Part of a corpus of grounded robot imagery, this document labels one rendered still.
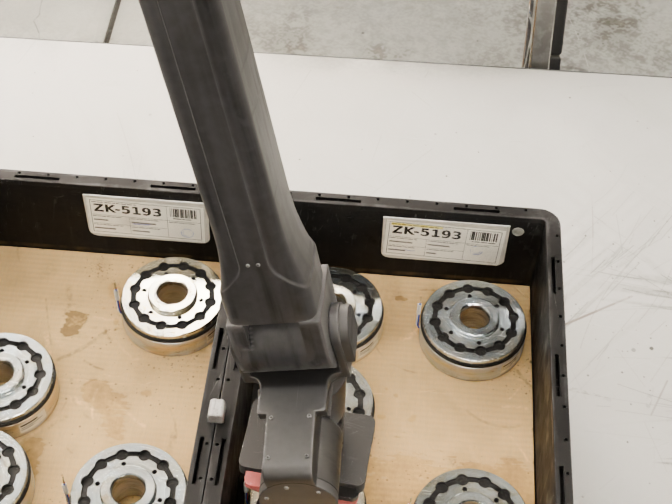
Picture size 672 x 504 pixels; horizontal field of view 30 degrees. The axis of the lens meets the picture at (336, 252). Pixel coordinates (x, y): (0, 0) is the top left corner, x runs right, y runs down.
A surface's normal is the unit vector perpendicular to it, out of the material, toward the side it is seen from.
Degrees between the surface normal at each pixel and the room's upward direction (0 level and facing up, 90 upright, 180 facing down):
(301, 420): 14
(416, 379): 0
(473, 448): 0
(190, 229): 90
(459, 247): 90
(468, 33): 0
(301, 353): 71
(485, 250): 90
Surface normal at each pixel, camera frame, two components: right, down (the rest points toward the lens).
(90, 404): 0.02, -0.65
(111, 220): -0.08, 0.75
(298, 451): -0.19, -0.56
